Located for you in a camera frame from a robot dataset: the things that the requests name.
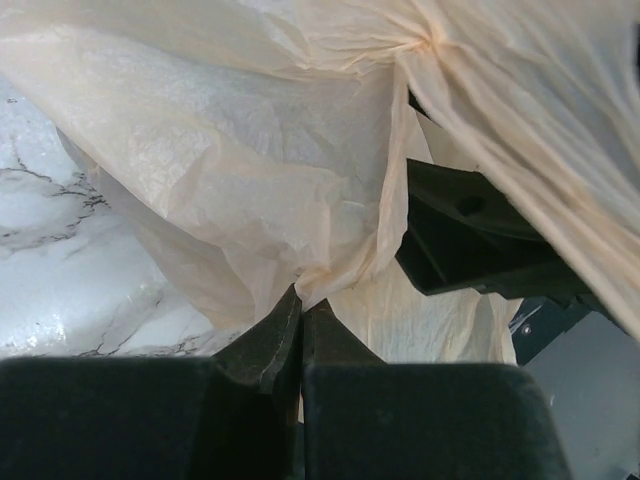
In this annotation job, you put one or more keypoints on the translucent orange plastic bag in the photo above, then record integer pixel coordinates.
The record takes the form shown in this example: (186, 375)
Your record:
(260, 145)

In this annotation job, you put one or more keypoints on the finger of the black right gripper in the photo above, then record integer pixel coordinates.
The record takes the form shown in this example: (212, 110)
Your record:
(464, 233)

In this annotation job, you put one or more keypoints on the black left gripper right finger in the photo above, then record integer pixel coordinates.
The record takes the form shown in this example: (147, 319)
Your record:
(367, 419)

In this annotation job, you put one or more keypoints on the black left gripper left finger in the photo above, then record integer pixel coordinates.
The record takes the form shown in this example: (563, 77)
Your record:
(231, 415)

